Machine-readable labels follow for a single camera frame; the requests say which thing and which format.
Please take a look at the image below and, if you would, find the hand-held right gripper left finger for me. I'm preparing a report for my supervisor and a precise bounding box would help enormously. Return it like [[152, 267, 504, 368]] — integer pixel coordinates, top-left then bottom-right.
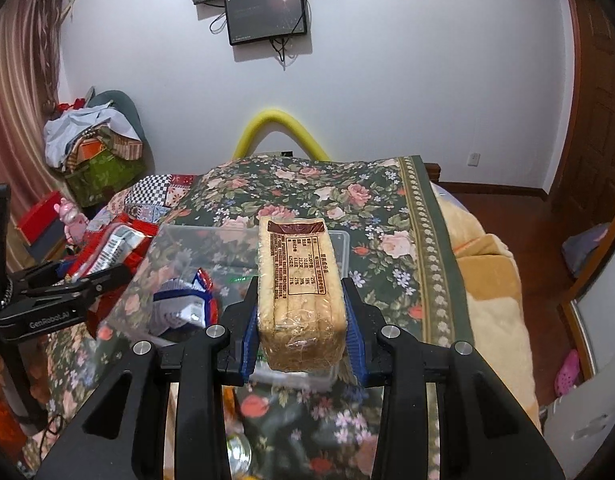
[[34, 276, 261, 480]]

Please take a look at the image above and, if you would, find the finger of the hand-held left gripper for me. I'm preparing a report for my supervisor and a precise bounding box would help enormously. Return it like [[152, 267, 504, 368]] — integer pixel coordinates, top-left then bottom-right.
[[17, 263, 134, 307], [7, 259, 77, 290]]

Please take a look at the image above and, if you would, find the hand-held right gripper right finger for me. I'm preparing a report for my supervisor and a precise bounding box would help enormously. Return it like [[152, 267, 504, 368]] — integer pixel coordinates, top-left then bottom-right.
[[340, 277, 566, 480]]

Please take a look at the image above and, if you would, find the red snack packet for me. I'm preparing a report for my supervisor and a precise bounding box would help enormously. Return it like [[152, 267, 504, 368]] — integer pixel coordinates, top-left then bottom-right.
[[66, 214, 162, 337]]

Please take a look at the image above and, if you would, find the sliced bread packet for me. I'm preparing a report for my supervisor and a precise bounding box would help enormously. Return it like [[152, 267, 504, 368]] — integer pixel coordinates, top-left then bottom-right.
[[256, 215, 351, 374]]

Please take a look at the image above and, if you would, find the clear plastic container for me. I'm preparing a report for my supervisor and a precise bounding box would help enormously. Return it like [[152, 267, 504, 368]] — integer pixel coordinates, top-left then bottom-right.
[[94, 224, 351, 392]]

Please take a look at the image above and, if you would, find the red box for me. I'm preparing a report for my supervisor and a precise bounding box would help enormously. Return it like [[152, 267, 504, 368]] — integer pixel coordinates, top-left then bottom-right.
[[17, 190, 72, 262]]

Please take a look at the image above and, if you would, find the pink toy figure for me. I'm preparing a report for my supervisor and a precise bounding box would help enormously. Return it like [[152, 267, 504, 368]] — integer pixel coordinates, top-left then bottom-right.
[[58, 197, 92, 247]]

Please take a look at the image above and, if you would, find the blue snack packet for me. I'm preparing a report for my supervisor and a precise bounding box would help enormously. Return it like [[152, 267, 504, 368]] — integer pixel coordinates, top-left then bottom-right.
[[151, 267, 221, 337]]

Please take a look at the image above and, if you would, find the checkered patchwork quilt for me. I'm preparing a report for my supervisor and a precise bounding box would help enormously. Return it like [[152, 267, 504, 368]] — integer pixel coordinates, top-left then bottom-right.
[[106, 173, 199, 227]]

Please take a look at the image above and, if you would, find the green patterned box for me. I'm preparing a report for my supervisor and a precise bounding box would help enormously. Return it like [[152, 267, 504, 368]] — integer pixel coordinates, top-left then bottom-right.
[[64, 152, 144, 207]]

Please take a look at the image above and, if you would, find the beige fleece blanket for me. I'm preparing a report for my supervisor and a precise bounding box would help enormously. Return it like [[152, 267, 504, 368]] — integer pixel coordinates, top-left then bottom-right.
[[431, 184, 544, 433]]

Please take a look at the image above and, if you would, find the floral blanket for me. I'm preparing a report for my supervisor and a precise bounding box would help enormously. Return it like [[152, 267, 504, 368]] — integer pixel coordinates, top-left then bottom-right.
[[36, 155, 477, 480]]

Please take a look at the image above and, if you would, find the pile of clothes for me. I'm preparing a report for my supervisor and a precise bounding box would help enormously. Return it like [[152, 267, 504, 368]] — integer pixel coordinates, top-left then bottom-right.
[[42, 89, 147, 173]]

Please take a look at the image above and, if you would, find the striped curtain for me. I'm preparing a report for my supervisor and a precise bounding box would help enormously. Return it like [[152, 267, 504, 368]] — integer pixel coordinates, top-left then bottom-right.
[[0, 0, 79, 213]]

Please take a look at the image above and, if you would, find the yellow foam tube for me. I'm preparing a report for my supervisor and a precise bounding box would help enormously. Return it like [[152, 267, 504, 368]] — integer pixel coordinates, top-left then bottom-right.
[[232, 108, 332, 162]]

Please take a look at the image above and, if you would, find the pink shoe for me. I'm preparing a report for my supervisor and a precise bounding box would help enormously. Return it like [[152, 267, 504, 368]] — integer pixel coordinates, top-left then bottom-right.
[[554, 349, 581, 397]]

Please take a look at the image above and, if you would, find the grey cloth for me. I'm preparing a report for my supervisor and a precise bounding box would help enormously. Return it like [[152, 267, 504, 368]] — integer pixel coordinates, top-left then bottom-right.
[[561, 224, 611, 277]]

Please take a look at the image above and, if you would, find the white panel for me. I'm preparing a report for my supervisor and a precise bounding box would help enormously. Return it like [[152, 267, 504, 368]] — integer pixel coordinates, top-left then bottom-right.
[[541, 384, 615, 463]]

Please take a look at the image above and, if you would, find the wooden door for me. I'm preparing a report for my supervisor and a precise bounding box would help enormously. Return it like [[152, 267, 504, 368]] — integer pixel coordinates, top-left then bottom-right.
[[551, 0, 615, 228]]

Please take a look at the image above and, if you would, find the small black wall screen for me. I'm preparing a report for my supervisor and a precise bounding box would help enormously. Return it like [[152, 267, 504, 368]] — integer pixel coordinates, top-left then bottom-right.
[[224, 0, 309, 47]]

